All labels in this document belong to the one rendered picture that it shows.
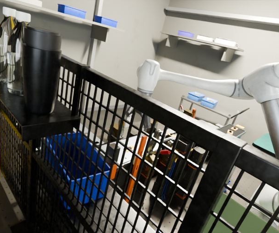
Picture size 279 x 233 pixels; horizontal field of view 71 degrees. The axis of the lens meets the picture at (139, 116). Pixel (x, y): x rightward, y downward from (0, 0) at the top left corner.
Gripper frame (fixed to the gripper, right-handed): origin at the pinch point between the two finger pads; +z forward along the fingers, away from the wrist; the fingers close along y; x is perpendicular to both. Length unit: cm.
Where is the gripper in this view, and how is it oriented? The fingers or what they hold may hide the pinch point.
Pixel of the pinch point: (134, 130)
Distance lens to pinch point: 117.7
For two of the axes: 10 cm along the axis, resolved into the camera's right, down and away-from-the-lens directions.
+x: -6.7, 1.1, -7.3
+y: -7.0, -4.2, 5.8
